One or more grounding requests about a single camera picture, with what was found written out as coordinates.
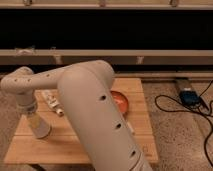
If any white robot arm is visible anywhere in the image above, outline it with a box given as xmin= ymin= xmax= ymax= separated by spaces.
xmin=0 ymin=60 xmax=153 ymax=171

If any small white bottle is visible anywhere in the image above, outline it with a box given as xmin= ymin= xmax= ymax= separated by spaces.
xmin=41 ymin=90 xmax=64 ymax=117

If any wooden table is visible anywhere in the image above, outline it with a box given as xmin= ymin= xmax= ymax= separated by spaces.
xmin=4 ymin=78 xmax=159 ymax=164

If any orange bowl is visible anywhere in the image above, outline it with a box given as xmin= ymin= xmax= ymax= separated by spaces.
xmin=111 ymin=91 xmax=129 ymax=116

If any white sponge block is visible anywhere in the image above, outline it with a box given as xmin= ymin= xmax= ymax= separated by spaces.
xmin=127 ymin=122 xmax=135 ymax=134

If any blue device on floor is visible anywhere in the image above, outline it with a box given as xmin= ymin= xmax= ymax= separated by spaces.
xmin=179 ymin=88 xmax=200 ymax=106

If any black cable on floor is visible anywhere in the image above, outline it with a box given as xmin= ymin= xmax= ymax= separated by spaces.
xmin=154 ymin=79 xmax=213 ymax=168

